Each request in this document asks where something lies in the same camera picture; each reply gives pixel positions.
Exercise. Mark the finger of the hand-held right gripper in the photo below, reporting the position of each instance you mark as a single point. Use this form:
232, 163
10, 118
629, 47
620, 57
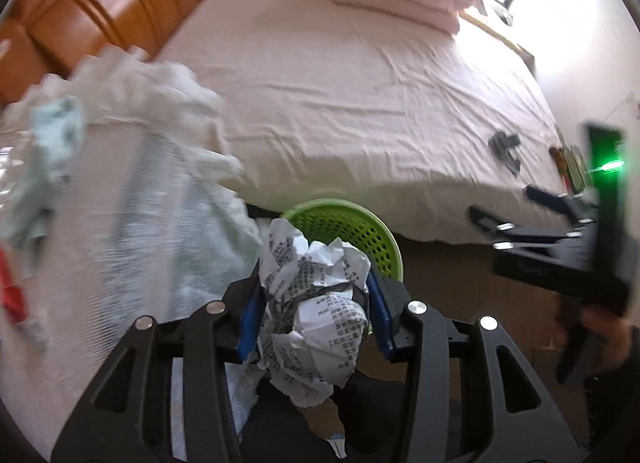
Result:
500, 234
542, 195

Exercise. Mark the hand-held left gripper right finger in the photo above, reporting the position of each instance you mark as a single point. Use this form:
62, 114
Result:
381, 313

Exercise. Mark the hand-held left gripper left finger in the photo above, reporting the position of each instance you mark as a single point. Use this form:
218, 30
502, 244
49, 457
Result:
248, 315

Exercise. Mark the printed paper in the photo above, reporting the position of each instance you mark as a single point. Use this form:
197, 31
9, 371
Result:
312, 313

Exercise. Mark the green plastic basket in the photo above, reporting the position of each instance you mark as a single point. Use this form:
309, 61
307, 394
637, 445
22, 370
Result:
345, 223

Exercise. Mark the red packet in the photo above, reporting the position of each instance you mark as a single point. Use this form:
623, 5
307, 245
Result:
11, 293

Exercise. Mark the person's right hand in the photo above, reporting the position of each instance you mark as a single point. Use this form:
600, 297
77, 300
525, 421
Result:
607, 338

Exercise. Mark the colourful object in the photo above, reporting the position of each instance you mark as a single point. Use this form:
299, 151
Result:
570, 168

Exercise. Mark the dark grey clip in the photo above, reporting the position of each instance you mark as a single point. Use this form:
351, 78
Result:
505, 145

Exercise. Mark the wooden ledge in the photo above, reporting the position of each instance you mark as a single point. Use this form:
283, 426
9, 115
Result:
500, 38

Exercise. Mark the white lace tablecloth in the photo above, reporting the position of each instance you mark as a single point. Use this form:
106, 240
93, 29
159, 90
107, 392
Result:
130, 203

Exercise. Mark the bed with pink sheet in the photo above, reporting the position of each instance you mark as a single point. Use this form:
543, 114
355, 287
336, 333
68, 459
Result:
350, 108

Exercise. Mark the folded pink quilt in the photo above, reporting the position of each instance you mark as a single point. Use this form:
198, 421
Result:
390, 5

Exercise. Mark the light green towel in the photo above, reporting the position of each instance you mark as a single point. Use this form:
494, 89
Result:
40, 163

